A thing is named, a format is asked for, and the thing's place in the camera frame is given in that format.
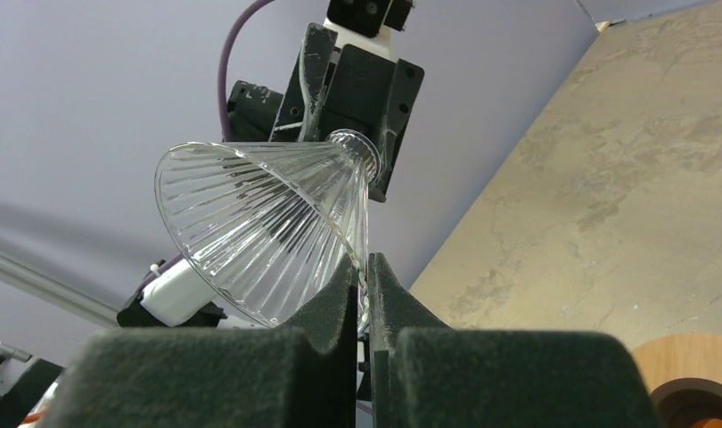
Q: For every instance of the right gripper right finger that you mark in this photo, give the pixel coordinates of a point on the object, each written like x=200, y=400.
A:
x=427, y=374

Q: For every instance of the aluminium frame rail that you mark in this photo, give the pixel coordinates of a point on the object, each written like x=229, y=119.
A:
x=26, y=279

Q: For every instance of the light wooden ring coaster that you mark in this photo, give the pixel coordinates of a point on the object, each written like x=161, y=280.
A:
x=683, y=375

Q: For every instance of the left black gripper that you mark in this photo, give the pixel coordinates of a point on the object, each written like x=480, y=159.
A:
x=331, y=89

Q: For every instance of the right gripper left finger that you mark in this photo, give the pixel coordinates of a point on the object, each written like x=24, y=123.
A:
x=302, y=373

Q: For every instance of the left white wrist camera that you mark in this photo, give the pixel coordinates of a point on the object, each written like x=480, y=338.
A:
x=368, y=24

